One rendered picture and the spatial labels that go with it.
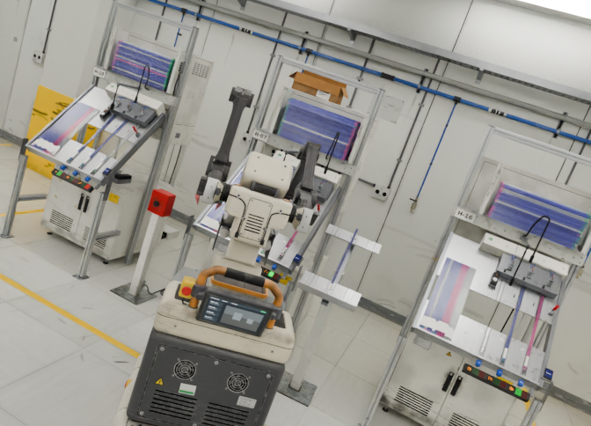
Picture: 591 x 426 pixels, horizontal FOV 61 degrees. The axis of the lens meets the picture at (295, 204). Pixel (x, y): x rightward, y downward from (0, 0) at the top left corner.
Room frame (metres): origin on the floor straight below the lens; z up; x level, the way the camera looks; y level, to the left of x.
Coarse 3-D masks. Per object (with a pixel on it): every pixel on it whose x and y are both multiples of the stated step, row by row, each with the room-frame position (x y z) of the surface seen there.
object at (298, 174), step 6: (300, 150) 2.65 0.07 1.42; (300, 156) 2.67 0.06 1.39; (318, 156) 2.66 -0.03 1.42; (300, 162) 2.70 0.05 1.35; (300, 168) 2.73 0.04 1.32; (294, 174) 2.80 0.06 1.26; (300, 174) 2.76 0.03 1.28; (294, 180) 2.81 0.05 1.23; (300, 180) 2.81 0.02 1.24; (294, 186) 2.84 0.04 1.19; (288, 192) 2.90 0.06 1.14; (294, 192) 2.88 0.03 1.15
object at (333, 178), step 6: (276, 156) 3.37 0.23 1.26; (282, 156) 3.37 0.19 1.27; (288, 156) 3.38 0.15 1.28; (288, 162) 3.34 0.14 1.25; (294, 162) 3.34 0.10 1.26; (318, 168) 3.31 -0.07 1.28; (324, 168) 3.31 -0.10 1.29; (318, 174) 3.27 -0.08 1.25; (324, 174) 3.27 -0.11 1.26; (330, 174) 3.27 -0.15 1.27; (336, 174) 3.28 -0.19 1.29; (330, 180) 3.24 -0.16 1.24; (336, 180) 3.24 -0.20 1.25; (336, 186) 3.24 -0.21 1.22
